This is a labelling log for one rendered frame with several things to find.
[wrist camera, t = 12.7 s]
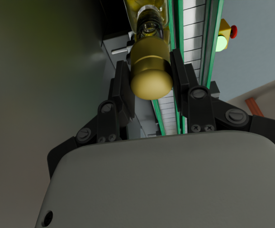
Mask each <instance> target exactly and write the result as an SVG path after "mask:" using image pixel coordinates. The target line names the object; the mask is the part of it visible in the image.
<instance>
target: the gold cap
mask: <svg viewBox="0 0 275 228"><path fill-rule="evenodd" d="M130 58H131V71H130V88H131V90H132V92H133V93H134V94H135V95H136V96H137V97H139V98H141V99H144V100H157V99H160V98H162V97H164V96H166V95H167V94H168V93H169V92H170V91H171V89H172V87H173V84H174V80H173V75H172V70H171V64H170V60H169V50H168V46H167V44H166V43H165V42H164V41H163V40H162V39H161V38H159V37H157V36H145V37H142V38H140V39H138V40H137V41H136V42H135V43H134V44H133V46H132V49H131V55H130Z"/></svg>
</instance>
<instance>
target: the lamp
mask: <svg viewBox="0 0 275 228"><path fill-rule="evenodd" d="M226 45H227V41H226V38H225V37H224V36H223V35H218V40H217V46H216V52H218V51H221V50H223V49H224V48H225V47H226Z"/></svg>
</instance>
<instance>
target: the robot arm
mask: <svg viewBox="0 0 275 228"><path fill-rule="evenodd" d="M170 61H171V70H172V75H173V80H174V84H173V89H174V93H175V100H176V105H177V110H178V112H180V113H181V116H184V117H186V118H187V133H184V134H175V135H166V136H158V137H149V138H137V139H129V134H128V126H127V125H128V124H129V123H130V122H133V118H135V94H134V93H133V92H132V90H131V88H130V70H129V67H128V64H127V62H126V61H124V60H121V61H117V64H116V71H115V77H114V78H112V79H111V81H110V87H109V95H108V100H106V101H103V102H102V103H101V104H100V105H99V106H98V114H97V115H96V116H95V117H94V118H93V119H92V120H91V121H89V122H88V123H87V124H86V125H85V126H84V127H82V128H81V129H80V130H79V131H78V133H77V134H76V136H75V137H74V136H73V137H71V138H69V139H68V140H66V141H64V142H63V143H61V144H59V145H58V146H56V147H55V148H53V149H52V150H51V151H50V152H49V153H48V155H47V164H48V169H49V175H50V183H49V186H48V188H47V191H46V194H45V197H44V200H43V203H42V206H41V209H40V212H39V215H38V219H37V222H36V225H35V228H275V120H274V119H270V118H266V117H262V116H258V115H252V116H251V115H248V114H247V113H246V112H245V111H244V110H242V109H240V108H238V107H236V106H234V105H231V104H229V103H226V102H224V101H222V100H219V99H217V98H215V97H212V96H211V93H210V90H209V89H208V88H207V87H205V86H203V85H199V84H198V81H197V78H196V75H195V72H194V69H193V66H192V63H189V64H184V62H183V59H182V55H181V52H180V48H177V49H173V50H172V52H170Z"/></svg>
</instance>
